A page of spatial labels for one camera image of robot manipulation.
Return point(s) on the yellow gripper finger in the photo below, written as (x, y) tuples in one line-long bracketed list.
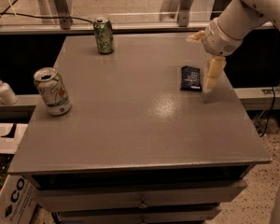
[(196, 37), (212, 72)]

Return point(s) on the white pump bottle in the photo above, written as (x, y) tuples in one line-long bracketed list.
[(7, 95)]

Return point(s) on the white 7up can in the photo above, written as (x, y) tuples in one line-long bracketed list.
[(49, 84)]

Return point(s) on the green soda can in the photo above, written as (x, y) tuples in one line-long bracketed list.
[(103, 35)]

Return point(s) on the white shelf panel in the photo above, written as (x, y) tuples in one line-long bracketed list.
[(10, 137)]

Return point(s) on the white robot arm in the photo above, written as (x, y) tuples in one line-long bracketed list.
[(237, 20)]

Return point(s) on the metal window bracket right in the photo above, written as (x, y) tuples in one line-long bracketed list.
[(183, 12)]

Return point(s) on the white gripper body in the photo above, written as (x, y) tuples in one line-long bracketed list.
[(220, 40)]

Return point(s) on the dark blue rxbar wrapper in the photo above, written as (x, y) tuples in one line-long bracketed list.
[(190, 79)]

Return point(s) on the metal window bracket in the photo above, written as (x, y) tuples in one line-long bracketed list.
[(183, 12), (63, 8)]

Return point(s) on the metal window bracket left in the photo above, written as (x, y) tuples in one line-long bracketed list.
[(63, 8)]

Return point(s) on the grey drawer cabinet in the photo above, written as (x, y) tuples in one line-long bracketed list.
[(135, 148)]

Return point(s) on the white cardboard box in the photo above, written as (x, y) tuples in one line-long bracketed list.
[(16, 201)]

